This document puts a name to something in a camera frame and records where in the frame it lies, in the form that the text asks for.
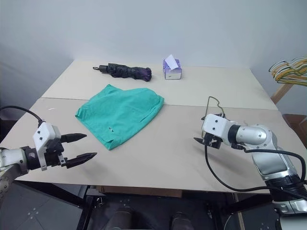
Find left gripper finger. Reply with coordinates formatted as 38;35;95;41
61;133;88;144
65;152;98;170

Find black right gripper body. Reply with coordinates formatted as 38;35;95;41
203;133;223;150

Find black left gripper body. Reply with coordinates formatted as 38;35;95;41
44;138;68;168

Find thin metal wire hanger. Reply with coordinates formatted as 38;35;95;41
201;96;227;135

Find green elastic-waist shorts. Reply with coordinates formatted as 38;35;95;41
75;83;165;151

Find purple white tissue box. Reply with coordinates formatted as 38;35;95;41
162;58;182;80

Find dark rounded shape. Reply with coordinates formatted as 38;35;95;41
170;212;190;230
114;207;133;230

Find brown box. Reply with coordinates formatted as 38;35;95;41
282;114;307;142

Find white tissue sheet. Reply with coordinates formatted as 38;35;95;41
165;54;178;69

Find light wooden rack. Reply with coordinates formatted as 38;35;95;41
270;78;307;105

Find folded black purple umbrella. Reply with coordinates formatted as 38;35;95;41
93;62;153;82

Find bundle of coloured hangers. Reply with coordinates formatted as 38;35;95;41
273;69;307;84

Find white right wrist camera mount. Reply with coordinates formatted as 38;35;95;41
201;114;237;144

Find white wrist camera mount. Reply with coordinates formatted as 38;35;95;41
33;122;62;171
201;114;237;144

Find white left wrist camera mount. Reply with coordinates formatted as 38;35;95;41
33;122;62;171

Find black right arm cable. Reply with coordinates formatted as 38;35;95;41
204;141;307;192

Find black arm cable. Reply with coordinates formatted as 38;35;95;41
0;105;46;125
204;141;307;192

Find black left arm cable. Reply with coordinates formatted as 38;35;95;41
0;105;46;125

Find black metal table frame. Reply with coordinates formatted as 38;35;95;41
14;181;273;230

